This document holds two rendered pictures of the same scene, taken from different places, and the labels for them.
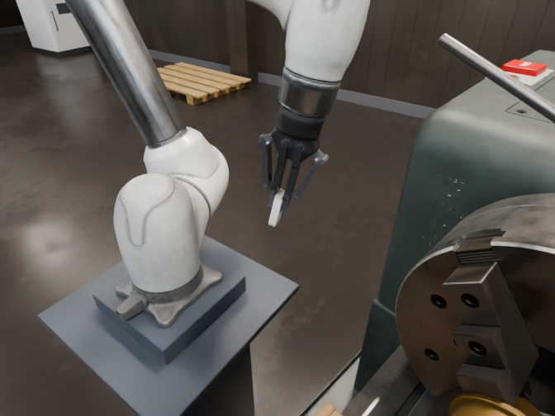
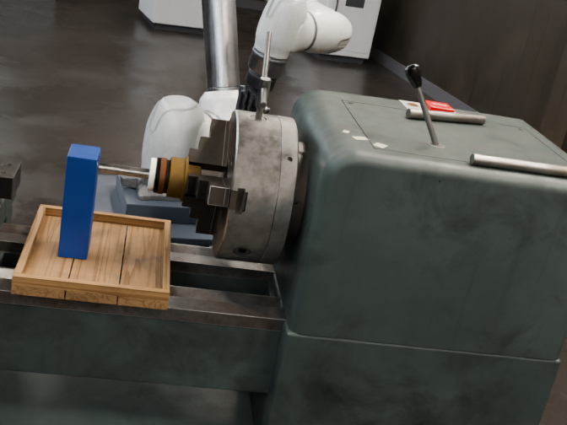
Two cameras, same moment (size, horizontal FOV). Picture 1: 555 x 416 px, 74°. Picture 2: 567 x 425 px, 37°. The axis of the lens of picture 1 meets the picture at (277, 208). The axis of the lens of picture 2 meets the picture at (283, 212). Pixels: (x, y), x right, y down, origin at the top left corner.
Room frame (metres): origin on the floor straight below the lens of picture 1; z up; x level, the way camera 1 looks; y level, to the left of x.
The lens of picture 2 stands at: (-1.10, -1.28, 1.69)
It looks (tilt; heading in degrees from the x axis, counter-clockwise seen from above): 21 degrees down; 33
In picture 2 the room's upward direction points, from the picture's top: 11 degrees clockwise
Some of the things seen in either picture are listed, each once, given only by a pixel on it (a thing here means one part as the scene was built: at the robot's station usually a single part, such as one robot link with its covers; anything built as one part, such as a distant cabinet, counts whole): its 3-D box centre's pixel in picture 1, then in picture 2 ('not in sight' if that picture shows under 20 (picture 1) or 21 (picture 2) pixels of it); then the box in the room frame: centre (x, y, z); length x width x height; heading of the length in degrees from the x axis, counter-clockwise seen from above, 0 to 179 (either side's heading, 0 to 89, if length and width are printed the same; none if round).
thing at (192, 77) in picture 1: (189, 82); not in sight; (4.74, 1.11, 0.06); 1.37 x 0.91 x 0.12; 54
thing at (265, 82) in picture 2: not in sight; (261, 104); (0.23, -0.31, 1.26); 0.02 x 0.02 x 0.12
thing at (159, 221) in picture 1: (158, 225); (175, 135); (0.61, 0.25, 0.97); 0.18 x 0.16 x 0.22; 169
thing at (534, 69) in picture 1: (523, 69); (438, 108); (0.72, -0.46, 1.26); 0.06 x 0.06 x 0.02; 44
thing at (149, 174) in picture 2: not in sight; (124, 170); (0.07, -0.11, 1.08); 0.13 x 0.07 x 0.07; 134
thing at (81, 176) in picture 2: not in sight; (78, 201); (0.01, -0.05, 1.00); 0.08 x 0.06 x 0.23; 44
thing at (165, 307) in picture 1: (161, 281); (159, 180); (0.59, 0.26, 0.83); 0.22 x 0.18 x 0.06; 144
